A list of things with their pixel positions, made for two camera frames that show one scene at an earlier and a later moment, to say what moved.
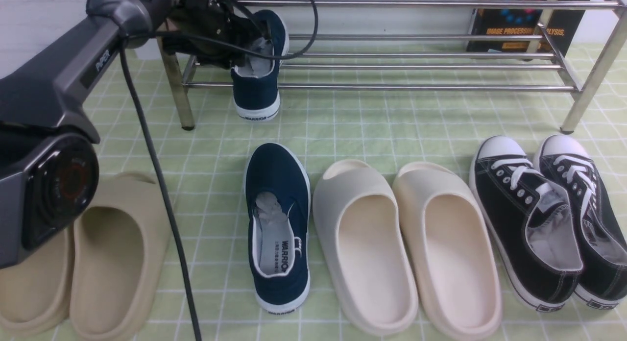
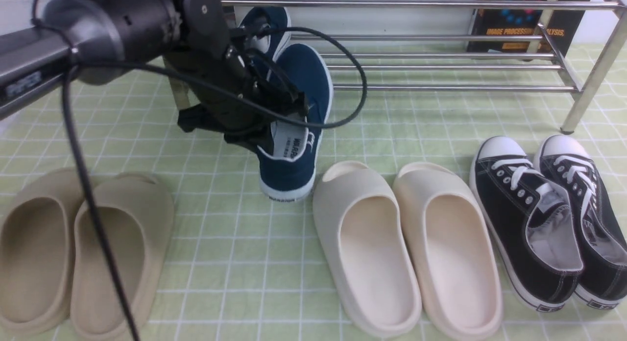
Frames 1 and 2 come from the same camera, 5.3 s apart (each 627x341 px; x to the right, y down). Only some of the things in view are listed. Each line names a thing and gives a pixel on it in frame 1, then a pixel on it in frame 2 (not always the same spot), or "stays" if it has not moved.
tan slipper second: (119, 253) stays
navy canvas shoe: (277, 207) → (287, 160)
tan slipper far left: (35, 295) stays
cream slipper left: (363, 249) stays
